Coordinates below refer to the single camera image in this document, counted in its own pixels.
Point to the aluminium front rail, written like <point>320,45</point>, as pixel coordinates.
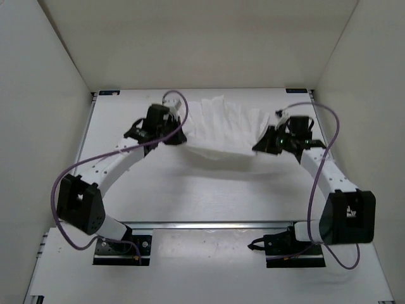
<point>209,225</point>

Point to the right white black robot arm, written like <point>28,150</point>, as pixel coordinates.
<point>348,213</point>

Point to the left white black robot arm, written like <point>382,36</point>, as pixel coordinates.
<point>80,199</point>

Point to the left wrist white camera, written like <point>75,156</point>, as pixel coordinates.
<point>173,104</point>

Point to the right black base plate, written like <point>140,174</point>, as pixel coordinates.
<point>283,251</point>

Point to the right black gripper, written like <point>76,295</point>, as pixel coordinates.
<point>266,144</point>

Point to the left blue corner label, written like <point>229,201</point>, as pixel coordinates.
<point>109,92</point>

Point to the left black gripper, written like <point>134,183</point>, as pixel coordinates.
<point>179,137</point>

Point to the right blue corner label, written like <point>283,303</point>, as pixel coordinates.
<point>296,91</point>

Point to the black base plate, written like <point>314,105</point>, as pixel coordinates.
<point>114,254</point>
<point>283,251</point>

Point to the blue corner label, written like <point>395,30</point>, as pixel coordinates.
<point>109,92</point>
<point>296,91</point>

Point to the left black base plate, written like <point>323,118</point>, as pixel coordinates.
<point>114,254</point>

